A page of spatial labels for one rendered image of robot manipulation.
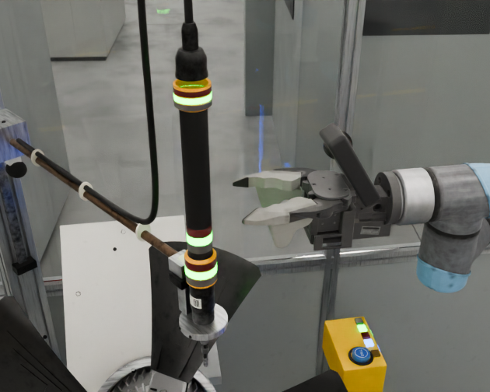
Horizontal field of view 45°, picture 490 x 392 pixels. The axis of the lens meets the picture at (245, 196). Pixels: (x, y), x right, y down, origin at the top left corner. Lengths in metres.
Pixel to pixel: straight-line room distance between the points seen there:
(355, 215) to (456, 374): 1.61
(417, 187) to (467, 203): 0.07
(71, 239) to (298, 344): 0.95
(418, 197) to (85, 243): 0.74
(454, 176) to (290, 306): 1.11
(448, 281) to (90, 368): 0.74
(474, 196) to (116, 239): 0.75
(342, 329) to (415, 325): 0.67
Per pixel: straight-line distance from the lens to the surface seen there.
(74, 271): 1.28
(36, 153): 1.15
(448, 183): 0.81
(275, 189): 0.81
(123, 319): 1.27
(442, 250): 0.87
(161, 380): 1.07
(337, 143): 0.73
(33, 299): 1.60
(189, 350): 1.02
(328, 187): 0.76
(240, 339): 1.91
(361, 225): 0.80
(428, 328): 2.10
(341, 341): 1.41
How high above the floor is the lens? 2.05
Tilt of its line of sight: 31 degrees down
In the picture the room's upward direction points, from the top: straight up
